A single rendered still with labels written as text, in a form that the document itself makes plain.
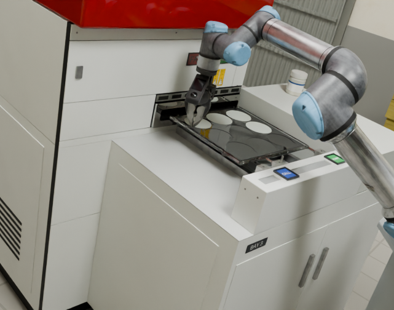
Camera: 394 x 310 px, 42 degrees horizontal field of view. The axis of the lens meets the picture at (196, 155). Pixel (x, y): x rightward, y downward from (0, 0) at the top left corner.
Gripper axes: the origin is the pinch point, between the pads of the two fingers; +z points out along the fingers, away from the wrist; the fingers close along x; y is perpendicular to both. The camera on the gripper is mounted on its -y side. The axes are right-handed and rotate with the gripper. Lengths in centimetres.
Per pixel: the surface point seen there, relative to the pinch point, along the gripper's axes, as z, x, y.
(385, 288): 29, -78, -10
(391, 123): 40, -88, 207
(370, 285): 91, -93, 84
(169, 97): -4.2, 12.2, 6.8
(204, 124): 1.5, -2.5, 6.7
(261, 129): 1.6, -21.4, 19.7
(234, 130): 1.7, -13.0, 11.0
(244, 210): 4.7, -29.2, -35.8
